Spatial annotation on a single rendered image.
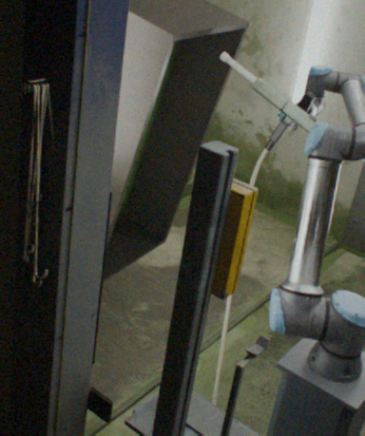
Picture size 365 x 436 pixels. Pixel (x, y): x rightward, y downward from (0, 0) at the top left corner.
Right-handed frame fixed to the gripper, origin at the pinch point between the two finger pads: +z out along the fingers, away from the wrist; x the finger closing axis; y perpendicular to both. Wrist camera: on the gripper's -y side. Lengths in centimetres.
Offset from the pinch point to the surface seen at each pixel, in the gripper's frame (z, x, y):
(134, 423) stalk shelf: 114, -36, 48
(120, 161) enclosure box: 33, 37, 44
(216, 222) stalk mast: 121, -23, -22
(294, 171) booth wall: -186, 7, 104
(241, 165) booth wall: -192, 41, 131
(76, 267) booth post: 101, 5, 34
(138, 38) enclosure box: 34, 54, -1
